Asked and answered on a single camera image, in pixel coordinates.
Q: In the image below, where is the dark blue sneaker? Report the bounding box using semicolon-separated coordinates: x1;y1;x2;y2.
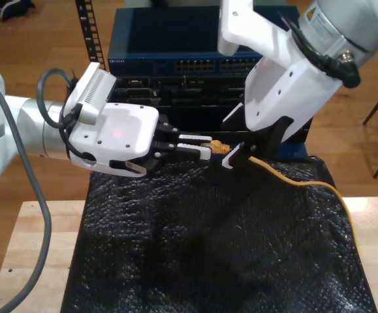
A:
0;0;35;20

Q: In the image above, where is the blue rack base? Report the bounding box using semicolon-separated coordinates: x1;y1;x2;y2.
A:
272;142;309;160

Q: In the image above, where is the black perforated rack post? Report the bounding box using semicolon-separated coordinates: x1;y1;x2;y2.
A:
74;0;108;71

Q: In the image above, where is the black bubble wrap mat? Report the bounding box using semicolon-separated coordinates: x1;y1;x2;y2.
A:
59;155;378;313

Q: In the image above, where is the blue network switch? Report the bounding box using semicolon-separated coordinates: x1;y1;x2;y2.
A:
106;6;302;78

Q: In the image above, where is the black rack server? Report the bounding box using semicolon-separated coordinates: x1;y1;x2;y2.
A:
108;75;248;107

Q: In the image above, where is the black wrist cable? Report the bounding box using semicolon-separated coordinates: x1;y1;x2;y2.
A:
36;67;93;162

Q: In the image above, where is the grey camera cable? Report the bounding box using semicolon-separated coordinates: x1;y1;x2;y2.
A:
0;65;52;313

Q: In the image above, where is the yellow network cable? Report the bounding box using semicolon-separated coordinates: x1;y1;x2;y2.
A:
200;140;360;248

